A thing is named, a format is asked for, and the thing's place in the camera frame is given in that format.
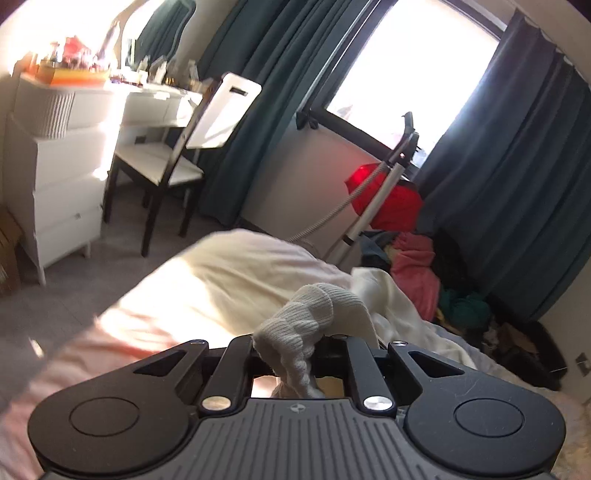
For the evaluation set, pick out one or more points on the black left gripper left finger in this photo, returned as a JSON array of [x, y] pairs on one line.
[[129, 420]]

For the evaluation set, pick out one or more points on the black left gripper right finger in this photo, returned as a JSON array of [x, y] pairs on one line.
[[417, 414]]

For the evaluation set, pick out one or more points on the white zip-up jacket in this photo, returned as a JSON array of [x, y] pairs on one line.
[[249, 283]]

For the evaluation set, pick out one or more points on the pastel floral bed cover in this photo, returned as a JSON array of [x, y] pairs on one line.
[[121, 336]]

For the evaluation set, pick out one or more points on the black open suitcase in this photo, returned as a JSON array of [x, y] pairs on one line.
[[528, 351]]

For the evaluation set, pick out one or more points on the green garment on pile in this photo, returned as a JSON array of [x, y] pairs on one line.
[[464, 312]]

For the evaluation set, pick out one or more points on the pink garment on pile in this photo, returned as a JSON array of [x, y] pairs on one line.
[[412, 272]]

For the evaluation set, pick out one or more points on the red bag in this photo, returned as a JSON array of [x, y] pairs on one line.
[[400, 210]]

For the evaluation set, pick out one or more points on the teal curtain right panel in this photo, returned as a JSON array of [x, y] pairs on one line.
[[509, 180]]

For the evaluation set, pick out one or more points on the teal curtain panel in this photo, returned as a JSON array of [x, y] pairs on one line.
[[283, 46], [509, 180]]

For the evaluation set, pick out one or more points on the black and white chair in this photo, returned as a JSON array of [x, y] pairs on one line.
[[158, 168]]

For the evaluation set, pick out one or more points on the white garment steamer stand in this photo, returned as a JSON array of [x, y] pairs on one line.
[[393, 167]]

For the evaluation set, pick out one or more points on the white drawer dresser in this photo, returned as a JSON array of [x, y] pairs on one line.
[[58, 148]]

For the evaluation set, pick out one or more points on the white vanity desk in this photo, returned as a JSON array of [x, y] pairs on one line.
[[151, 109]]

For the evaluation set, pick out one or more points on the orange tray with items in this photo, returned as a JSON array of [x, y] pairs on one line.
[[70, 62]]

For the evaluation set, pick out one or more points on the teal curtain left panel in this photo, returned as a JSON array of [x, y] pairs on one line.
[[283, 46]]

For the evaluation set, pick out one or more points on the wall power socket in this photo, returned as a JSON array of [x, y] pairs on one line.
[[583, 364]]

